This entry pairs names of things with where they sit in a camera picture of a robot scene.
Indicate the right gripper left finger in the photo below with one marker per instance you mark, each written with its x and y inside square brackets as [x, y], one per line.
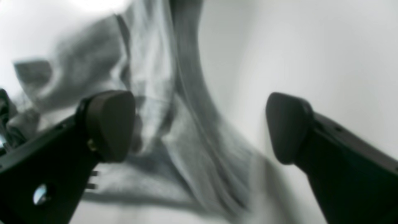
[43, 179]

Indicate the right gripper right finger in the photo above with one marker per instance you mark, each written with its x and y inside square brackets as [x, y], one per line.
[353, 182]

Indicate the grey T-shirt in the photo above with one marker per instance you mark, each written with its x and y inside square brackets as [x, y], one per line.
[185, 155]

